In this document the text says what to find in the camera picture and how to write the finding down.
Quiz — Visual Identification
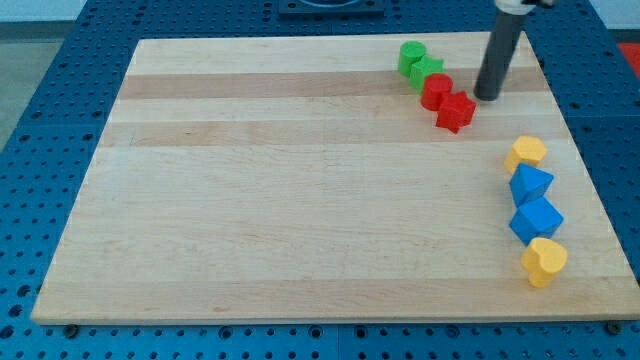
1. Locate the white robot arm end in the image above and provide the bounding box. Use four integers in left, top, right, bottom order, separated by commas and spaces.
494, 0, 558, 16

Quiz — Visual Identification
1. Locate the wooden board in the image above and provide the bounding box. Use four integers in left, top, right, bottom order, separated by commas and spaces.
31, 34, 639, 325

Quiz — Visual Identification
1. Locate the yellow hexagon block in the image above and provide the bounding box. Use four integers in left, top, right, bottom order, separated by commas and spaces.
504, 136, 547, 174

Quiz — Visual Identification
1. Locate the red cylinder block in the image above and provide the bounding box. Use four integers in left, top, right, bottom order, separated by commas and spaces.
421, 73, 453, 111

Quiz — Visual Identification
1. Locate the red star block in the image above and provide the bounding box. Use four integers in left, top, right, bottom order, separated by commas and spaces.
435, 91, 477, 134

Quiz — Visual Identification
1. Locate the green star block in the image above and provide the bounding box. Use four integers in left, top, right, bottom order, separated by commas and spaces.
409, 55, 444, 93

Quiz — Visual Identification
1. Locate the green cylinder block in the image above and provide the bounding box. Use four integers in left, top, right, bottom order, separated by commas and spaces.
397, 41, 427, 77

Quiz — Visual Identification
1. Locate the blue triangle block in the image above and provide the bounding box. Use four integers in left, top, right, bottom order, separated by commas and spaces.
509, 163, 554, 207

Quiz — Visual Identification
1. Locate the blue cube block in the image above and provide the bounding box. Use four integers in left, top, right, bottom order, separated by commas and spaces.
509, 197, 564, 246

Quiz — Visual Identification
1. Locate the yellow heart block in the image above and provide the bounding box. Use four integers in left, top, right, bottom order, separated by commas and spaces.
520, 237, 568, 288

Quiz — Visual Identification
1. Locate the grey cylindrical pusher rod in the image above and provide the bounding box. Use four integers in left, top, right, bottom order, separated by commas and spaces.
474, 10, 526, 101

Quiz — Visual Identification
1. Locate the red object at right edge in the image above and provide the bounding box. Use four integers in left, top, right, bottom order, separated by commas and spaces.
617, 42, 640, 77

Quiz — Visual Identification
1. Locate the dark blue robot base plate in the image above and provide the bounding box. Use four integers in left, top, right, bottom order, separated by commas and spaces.
275, 0, 387, 17

